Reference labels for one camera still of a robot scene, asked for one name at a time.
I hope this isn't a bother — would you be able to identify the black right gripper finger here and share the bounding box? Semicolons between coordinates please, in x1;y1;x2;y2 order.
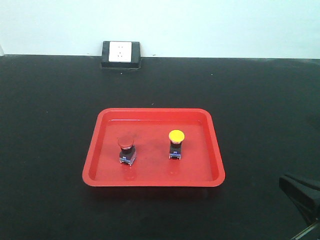
278;173;320;225

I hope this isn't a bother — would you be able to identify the yellow mushroom push button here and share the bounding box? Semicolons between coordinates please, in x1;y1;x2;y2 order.
168;129;185;160

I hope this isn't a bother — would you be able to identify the red mushroom push button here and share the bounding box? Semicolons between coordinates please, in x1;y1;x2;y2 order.
117;135;137;167

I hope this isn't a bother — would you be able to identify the red plastic tray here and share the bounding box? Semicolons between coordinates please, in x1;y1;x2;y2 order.
82;108;226;187

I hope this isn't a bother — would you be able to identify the white wall power socket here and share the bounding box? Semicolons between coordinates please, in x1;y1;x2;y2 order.
101;41;141;69

